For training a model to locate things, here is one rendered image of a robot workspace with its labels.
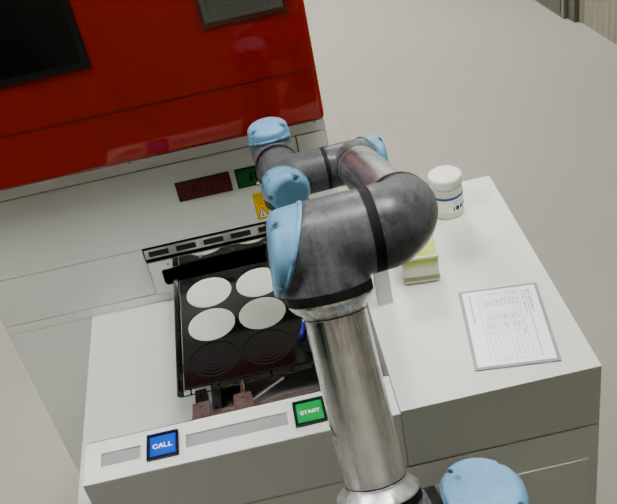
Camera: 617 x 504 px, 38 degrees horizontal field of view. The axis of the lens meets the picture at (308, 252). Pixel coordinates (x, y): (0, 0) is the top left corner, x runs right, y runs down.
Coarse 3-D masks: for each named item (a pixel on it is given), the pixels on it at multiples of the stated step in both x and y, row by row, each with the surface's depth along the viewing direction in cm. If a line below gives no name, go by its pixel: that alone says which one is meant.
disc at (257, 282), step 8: (248, 272) 198; (256, 272) 198; (264, 272) 197; (240, 280) 197; (248, 280) 196; (256, 280) 196; (264, 280) 195; (240, 288) 194; (248, 288) 194; (256, 288) 193; (264, 288) 193; (272, 288) 192; (248, 296) 192; (256, 296) 191
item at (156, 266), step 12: (240, 240) 201; (252, 240) 201; (264, 240) 201; (192, 252) 201; (204, 252) 201; (216, 252) 201; (228, 252) 202; (156, 264) 201; (168, 264) 201; (180, 264) 202; (240, 264) 206; (156, 276) 203; (192, 276) 205; (156, 288) 205; (168, 288) 205
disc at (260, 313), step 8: (248, 304) 190; (256, 304) 189; (264, 304) 189; (272, 304) 188; (280, 304) 188; (240, 312) 188; (248, 312) 188; (256, 312) 187; (264, 312) 187; (272, 312) 186; (280, 312) 186; (240, 320) 186; (248, 320) 186; (256, 320) 185; (264, 320) 185; (272, 320) 184; (256, 328) 183
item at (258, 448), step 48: (144, 432) 157; (192, 432) 155; (240, 432) 154; (288, 432) 152; (96, 480) 150; (144, 480) 151; (192, 480) 153; (240, 480) 155; (288, 480) 157; (336, 480) 159
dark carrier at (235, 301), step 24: (264, 264) 200; (192, 312) 191; (288, 312) 185; (240, 336) 182; (264, 336) 181; (288, 336) 180; (192, 360) 179; (216, 360) 178; (240, 360) 176; (264, 360) 175; (288, 360) 174; (312, 360) 173; (192, 384) 173
